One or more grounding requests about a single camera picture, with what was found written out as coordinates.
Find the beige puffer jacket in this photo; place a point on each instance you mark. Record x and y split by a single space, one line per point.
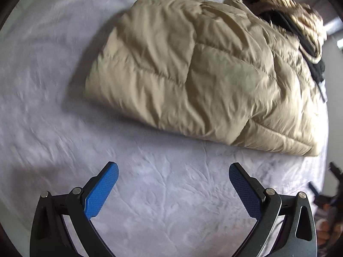
187 72

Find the black knit garment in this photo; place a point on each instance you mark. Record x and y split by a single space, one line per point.
319 69

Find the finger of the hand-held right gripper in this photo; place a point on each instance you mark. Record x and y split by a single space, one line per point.
313 188
335 169

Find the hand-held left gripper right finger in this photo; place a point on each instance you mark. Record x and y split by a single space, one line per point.
245 190

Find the lavender plush bed blanket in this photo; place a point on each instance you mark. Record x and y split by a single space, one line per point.
160 192

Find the person's right hand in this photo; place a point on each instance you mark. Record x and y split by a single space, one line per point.
324 230

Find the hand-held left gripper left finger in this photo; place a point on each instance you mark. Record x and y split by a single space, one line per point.
103 190

